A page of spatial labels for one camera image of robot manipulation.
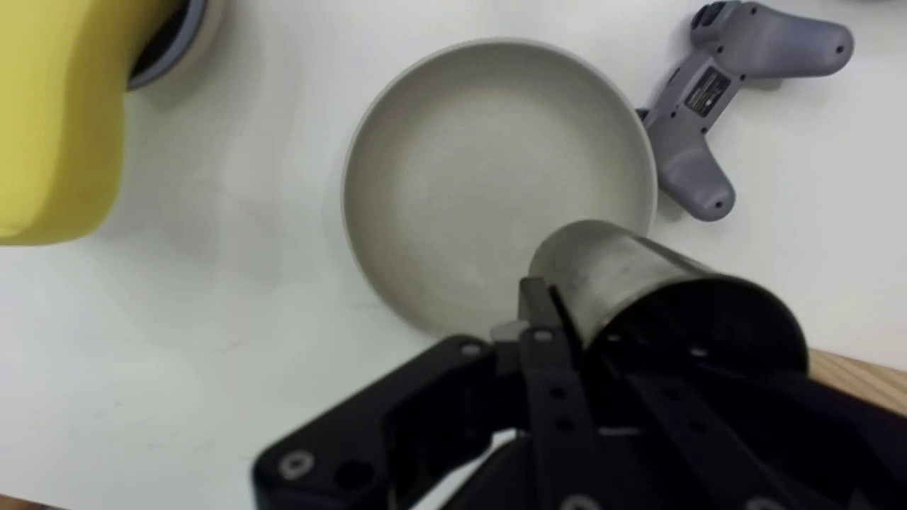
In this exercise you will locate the grey game controller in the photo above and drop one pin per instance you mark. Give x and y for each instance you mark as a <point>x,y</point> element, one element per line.
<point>731,44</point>

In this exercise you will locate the small silver metal cup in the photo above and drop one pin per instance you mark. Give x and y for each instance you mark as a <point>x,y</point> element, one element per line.
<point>618,286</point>

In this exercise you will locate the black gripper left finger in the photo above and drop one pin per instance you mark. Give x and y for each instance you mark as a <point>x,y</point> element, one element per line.
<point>565,460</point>

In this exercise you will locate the yellow sponge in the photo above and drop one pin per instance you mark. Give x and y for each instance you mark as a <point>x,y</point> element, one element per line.
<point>64,78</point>

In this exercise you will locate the beige plate left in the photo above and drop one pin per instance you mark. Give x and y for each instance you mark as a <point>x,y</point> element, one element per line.
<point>470,158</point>

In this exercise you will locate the beige and grey bowl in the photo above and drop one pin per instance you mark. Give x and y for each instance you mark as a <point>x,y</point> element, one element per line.
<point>180,44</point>

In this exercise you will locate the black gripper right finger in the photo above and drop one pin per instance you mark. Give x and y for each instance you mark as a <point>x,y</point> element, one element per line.
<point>694,456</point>

